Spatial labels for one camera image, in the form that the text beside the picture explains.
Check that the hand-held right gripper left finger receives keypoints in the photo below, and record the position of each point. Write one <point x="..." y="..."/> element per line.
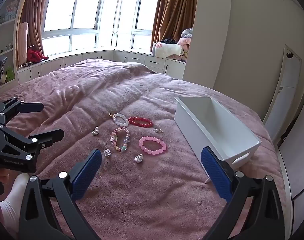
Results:
<point x="88" y="172"/>

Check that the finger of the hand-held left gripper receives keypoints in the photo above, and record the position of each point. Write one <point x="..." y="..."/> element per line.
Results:
<point x="47" y="137"/>
<point x="29" y="107"/>

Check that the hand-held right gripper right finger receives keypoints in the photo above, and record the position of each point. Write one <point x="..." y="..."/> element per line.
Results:
<point x="214" y="172"/>

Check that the white rectangular plastic box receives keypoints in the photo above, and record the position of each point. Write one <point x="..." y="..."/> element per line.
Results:
<point x="216" y="130"/>

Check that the person's left forearm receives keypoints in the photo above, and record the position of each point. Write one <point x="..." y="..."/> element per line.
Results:
<point x="14" y="192"/>

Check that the green box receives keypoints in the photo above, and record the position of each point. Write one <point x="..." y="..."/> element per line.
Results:
<point x="9" y="73"/>

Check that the red cloth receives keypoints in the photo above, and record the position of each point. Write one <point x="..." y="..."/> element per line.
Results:
<point x="35" y="55"/>

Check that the brown curtain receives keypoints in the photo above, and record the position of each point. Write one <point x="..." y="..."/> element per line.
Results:
<point x="34" y="17"/>
<point x="174" y="12"/>

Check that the pink bed blanket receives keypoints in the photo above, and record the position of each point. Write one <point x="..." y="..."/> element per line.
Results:
<point x="104" y="92"/>

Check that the white window seat cabinets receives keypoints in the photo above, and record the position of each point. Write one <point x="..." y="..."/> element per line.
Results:
<point x="92" y="57"/>

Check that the bay window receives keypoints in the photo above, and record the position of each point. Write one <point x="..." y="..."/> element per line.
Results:
<point x="87" y="10"/>

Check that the white cabinet door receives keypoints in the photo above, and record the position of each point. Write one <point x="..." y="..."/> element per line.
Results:
<point x="284" y="85"/>

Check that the white pink plush pillow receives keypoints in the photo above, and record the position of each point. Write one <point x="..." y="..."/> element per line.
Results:
<point x="167" y="49"/>

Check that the pile of clothes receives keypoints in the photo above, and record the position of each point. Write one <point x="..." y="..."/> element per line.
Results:
<point x="186" y="42"/>

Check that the dark cloth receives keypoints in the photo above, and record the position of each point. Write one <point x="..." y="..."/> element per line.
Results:
<point x="169" y="40"/>

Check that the white wall shelf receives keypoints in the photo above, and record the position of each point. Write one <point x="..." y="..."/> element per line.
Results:
<point x="7" y="32"/>

